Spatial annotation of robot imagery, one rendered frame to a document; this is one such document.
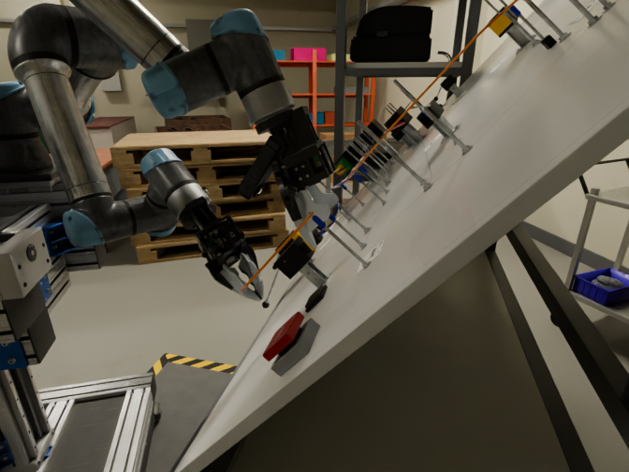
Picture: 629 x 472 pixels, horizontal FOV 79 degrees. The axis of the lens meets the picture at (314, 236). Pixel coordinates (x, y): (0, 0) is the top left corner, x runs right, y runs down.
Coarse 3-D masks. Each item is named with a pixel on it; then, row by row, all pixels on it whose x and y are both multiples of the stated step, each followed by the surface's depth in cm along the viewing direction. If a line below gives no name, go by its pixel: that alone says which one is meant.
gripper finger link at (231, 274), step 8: (224, 264) 70; (224, 272) 71; (232, 272) 72; (232, 280) 71; (240, 280) 67; (232, 288) 70; (240, 288) 70; (248, 288) 71; (248, 296) 70; (256, 296) 70
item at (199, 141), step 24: (120, 144) 293; (144, 144) 293; (168, 144) 293; (192, 144) 296; (216, 144) 301; (240, 144) 306; (264, 144) 311; (120, 168) 288; (192, 168) 366; (216, 168) 354; (240, 168) 354; (144, 192) 304; (216, 192) 315; (264, 192) 336; (240, 216) 331; (264, 216) 333; (144, 240) 312; (168, 240) 317; (192, 240) 323
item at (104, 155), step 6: (96, 150) 413; (102, 150) 413; (108, 150) 413; (102, 156) 376; (108, 156) 376; (102, 162) 350; (108, 162) 352; (102, 168) 335; (108, 168) 373; (108, 174) 371; (114, 174) 393; (108, 180) 370; (114, 180) 391; (114, 186) 390; (120, 186) 410; (114, 192) 388; (120, 192) 439; (114, 198) 440; (120, 198) 441; (126, 198) 443
